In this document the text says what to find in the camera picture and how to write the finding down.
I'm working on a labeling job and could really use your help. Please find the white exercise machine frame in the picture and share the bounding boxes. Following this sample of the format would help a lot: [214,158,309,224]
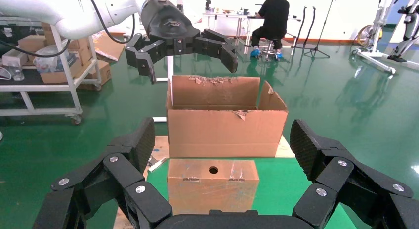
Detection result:
[351,0,405,74]

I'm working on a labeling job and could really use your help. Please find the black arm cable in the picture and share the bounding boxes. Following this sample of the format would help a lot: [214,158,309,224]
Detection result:
[0,0,136,58]

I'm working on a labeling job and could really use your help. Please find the tall brown carton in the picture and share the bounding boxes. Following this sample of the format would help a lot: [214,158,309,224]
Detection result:
[41,22,93,66]

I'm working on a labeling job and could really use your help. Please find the large open cardboard carton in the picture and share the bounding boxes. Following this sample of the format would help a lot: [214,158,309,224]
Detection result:
[166,75,289,159]

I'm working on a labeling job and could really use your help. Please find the white and black machine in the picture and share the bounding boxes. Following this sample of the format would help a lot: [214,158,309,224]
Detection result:
[387,0,419,71]

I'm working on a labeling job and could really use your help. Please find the brown carton with label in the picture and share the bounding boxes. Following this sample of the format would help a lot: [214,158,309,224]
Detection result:
[78,60,112,91]

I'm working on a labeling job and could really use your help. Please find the small brown carton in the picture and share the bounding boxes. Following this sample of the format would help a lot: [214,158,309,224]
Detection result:
[18,35,46,53]

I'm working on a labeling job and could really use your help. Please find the small brown cardboard box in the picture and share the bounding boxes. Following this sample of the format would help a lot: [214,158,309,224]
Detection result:
[167,158,260,216]

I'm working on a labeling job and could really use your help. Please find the white shelf cart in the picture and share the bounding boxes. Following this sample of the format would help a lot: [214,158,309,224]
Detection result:
[0,16,103,125]

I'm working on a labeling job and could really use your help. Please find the white cardboard box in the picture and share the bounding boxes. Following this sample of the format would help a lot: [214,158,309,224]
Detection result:
[1,48,29,68]

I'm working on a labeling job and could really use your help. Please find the chrome swivel stool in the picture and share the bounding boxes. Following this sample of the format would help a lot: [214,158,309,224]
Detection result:
[261,39,279,62]

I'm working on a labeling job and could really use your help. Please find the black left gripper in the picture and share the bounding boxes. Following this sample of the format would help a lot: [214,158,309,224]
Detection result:
[125,0,239,85]

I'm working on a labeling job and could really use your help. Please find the black curved pole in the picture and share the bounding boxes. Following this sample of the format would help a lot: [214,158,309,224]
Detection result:
[292,6,308,50]
[302,6,317,49]

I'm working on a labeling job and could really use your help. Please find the clear plastic bag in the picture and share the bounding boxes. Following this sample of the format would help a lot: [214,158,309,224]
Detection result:
[33,44,78,74]

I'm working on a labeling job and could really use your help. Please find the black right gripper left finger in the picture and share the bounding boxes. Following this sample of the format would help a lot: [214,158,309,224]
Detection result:
[33,117,173,229]

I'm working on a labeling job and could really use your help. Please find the clear plastic cup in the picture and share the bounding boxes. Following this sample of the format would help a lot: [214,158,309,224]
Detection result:
[8,65,26,81]

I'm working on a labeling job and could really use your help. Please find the low wide brown carton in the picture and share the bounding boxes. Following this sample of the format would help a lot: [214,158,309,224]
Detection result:
[40,58,83,84]

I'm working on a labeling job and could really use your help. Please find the black microphone tripod stand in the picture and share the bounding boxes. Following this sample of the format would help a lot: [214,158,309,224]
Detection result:
[303,0,338,59]

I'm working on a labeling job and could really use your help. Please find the flat cardboard sheet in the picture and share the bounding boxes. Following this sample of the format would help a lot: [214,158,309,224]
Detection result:
[93,31,126,62]

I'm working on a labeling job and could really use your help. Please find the seated person in black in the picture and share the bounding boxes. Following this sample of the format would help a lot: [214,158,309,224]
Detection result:
[250,0,291,59]

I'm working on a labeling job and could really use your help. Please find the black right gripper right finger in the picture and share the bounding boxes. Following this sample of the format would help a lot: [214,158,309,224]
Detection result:
[290,119,419,229]

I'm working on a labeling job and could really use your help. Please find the white desk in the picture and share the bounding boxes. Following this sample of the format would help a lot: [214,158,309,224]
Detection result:
[202,11,302,55]

